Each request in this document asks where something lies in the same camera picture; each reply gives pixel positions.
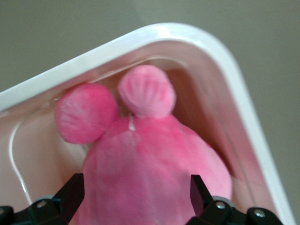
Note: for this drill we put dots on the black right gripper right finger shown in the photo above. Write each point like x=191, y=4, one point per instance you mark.
x=201, y=199

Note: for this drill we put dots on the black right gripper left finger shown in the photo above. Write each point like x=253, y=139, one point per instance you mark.
x=68, y=194

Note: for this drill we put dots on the pink plush toy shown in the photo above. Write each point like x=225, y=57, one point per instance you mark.
x=145, y=159

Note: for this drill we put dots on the white plastic storage box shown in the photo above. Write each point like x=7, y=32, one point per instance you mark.
x=164, y=32

